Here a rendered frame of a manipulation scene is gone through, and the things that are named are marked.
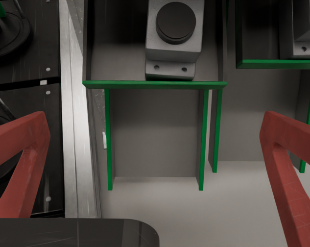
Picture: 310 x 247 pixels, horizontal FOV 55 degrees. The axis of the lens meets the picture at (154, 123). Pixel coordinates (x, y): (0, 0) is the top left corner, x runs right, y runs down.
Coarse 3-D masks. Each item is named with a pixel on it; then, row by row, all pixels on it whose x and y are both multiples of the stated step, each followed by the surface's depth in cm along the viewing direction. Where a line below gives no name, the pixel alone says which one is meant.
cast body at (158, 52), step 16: (160, 0) 23; (176, 0) 23; (192, 0) 23; (160, 16) 22; (176, 16) 22; (192, 16) 22; (160, 32) 22; (176, 32) 22; (192, 32) 22; (160, 48) 23; (176, 48) 23; (192, 48) 23; (160, 64) 26; (176, 64) 26; (192, 64) 26; (160, 80) 28; (176, 80) 27
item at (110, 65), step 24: (96, 0) 29; (120, 0) 29; (144, 0) 29; (216, 0) 29; (96, 24) 29; (120, 24) 29; (144, 24) 29; (216, 24) 29; (96, 48) 29; (120, 48) 29; (144, 48) 29; (216, 48) 29; (96, 72) 29; (120, 72) 29; (144, 72) 29; (216, 72) 29
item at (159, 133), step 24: (120, 96) 42; (144, 96) 42; (168, 96) 42; (192, 96) 42; (120, 120) 43; (144, 120) 43; (168, 120) 43; (192, 120) 43; (120, 144) 44; (144, 144) 44; (168, 144) 44; (192, 144) 44; (120, 168) 45; (144, 168) 45; (168, 168) 45; (192, 168) 45
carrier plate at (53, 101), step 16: (0, 96) 54; (16, 96) 54; (32, 96) 54; (48, 96) 54; (16, 112) 53; (32, 112) 53; (48, 112) 53; (48, 160) 48; (48, 176) 47; (0, 192) 46; (48, 192) 46; (64, 192) 47; (48, 208) 45; (64, 208) 46
